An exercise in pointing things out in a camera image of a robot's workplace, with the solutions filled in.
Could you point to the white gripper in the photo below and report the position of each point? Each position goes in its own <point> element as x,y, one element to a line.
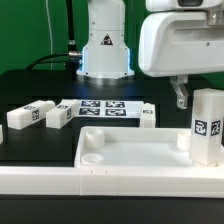
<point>180,43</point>

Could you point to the white desk top tray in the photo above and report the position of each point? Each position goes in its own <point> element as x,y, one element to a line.
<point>130,147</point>

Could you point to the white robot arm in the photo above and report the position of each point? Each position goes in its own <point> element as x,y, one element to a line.
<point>105,58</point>

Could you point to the white marker sheet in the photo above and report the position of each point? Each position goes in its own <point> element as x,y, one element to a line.
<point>108,108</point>

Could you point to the white L-shaped fence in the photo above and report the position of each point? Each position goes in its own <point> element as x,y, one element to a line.
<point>115,181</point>

